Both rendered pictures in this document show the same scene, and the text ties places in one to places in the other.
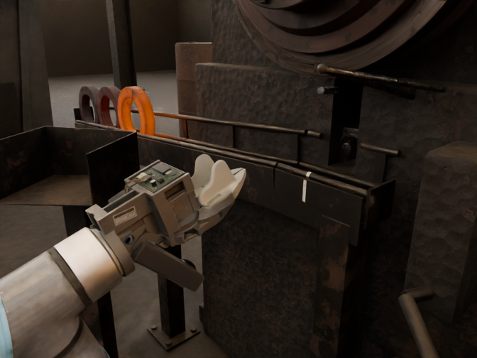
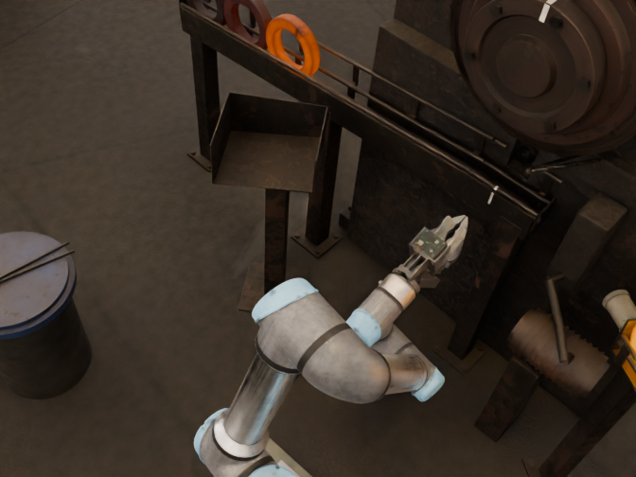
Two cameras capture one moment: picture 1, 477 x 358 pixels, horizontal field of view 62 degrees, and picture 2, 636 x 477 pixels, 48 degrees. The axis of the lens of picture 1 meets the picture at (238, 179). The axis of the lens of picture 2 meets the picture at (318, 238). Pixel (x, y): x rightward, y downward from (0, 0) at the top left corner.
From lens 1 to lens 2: 122 cm
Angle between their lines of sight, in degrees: 33
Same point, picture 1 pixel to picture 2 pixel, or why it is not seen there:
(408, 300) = (550, 283)
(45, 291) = (391, 313)
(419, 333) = (554, 303)
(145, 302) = not seen: hidden behind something
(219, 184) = (457, 237)
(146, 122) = (313, 64)
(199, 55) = not seen: outside the picture
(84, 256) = (404, 294)
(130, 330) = not seen: hidden behind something
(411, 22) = (587, 148)
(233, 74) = (426, 60)
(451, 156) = (591, 220)
